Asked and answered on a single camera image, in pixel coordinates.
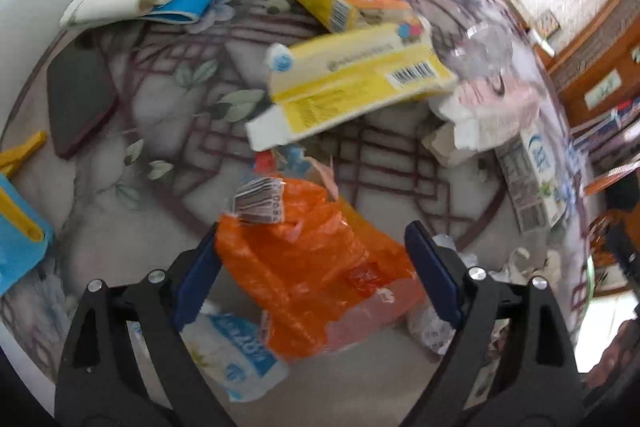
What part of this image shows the blue and white tissue packet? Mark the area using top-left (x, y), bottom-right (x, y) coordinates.
top-left (182, 299), bottom-right (291, 403)

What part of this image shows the long yellow cardboard box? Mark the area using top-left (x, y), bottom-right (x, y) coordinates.
top-left (245, 23), bottom-right (458, 152)

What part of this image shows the white crumpled paper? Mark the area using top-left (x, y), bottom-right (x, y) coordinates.
top-left (422, 122), bottom-right (481, 168)

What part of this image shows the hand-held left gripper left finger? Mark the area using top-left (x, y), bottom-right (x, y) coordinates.
top-left (54, 227), bottom-right (236, 427)

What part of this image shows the orange plastic bag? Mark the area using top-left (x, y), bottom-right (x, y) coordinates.
top-left (215, 177), bottom-right (426, 360)

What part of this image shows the pink and white packet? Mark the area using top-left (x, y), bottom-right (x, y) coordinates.
top-left (430, 74), bottom-right (543, 152)

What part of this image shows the clear plastic wrapper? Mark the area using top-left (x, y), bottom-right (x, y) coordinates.
top-left (440, 19), bottom-right (531, 82)

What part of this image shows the torn colourful wrapper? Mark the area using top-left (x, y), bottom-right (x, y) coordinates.
top-left (250, 146), bottom-right (343, 208)

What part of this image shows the floral tablecloth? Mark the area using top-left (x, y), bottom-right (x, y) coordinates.
top-left (0, 0), bottom-right (596, 408)

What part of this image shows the white milk carton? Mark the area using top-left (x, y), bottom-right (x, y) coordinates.
top-left (495, 122), bottom-right (581, 235)

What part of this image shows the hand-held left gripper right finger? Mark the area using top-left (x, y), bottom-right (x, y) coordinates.
top-left (400, 221), bottom-right (586, 427)

